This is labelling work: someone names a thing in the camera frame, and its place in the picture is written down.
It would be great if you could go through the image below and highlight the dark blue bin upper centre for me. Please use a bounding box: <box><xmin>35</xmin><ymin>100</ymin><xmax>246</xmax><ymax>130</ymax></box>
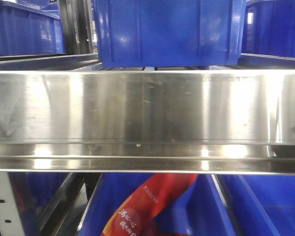
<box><xmin>95</xmin><ymin>0</ymin><xmax>246</xmax><ymax>67</ymax></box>

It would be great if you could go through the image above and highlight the dark blue bin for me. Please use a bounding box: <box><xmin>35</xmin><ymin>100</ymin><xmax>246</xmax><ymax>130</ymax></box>
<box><xmin>218</xmin><ymin>175</ymin><xmax>295</xmax><ymax>236</ymax></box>
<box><xmin>78</xmin><ymin>173</ymin><xmax>235</xmax><ymax>236</ymax></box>
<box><xmin>242</xmin><ymin>0</ymin><xmax>295</xmax><ymax>58</ymax></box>
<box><xmin>95</xmin><ymin>0</ymin><xmax>246</xmax><ymax>67</ymax></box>
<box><xmin>0</xmin><ymin>0</ymin><xmax>65</xmax><ymax>56</ymax></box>

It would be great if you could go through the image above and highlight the dark blue bin lower centre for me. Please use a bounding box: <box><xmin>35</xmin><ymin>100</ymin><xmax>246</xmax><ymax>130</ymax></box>
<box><xmin>78</xmin><ymin>173</ymin><xmax>235</xmax><ymax>236</ymax></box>

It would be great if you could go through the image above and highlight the dark blue bin lower right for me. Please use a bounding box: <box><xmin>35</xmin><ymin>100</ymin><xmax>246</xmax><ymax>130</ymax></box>
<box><xmin>218</xmin><ymin>175</ymin><xmax>295</xmax><ymax>236</ymax></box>

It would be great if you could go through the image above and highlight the dark blue bin upper left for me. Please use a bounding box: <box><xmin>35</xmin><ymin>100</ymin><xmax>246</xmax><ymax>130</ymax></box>
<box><xmin>0</xmin><ymin>0</ymin><xmax>65</xmax><ymax>56</ymax></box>

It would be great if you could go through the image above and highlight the dark blue bin upper right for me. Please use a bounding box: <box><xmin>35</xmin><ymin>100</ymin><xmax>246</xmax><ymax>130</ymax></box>
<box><xmin>242</xmin><ymin>0</ymin><xmax>295</xmax><ymax>58</ymax></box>

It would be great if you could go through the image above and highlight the red snack package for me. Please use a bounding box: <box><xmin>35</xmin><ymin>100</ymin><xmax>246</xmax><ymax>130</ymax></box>
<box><xmin>101</xmin><ymin>173</ymin><xmax>197</xmax><ymax>236</ymax></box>

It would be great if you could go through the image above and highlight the perforated grey rack upright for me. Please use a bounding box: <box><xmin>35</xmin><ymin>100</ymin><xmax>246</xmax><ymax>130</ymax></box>
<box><xmin>0</xmin><ymin>172</ymin><xmax>25</xmax><ymax>236</ymax></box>

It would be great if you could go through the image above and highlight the stainless steel shelf rail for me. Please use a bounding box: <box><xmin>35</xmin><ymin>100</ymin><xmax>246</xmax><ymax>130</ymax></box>
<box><xmin>0</xmin><ymin>70</ymin><xmax>295</xmax><ymax>174</ymax></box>

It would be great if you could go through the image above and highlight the dark metal shelf frame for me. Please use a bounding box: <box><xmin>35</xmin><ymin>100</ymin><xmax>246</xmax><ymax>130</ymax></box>
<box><xmin>0</xmin><ymin>0</ymin><xmax>102</xmax><ymax>70</ymax></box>

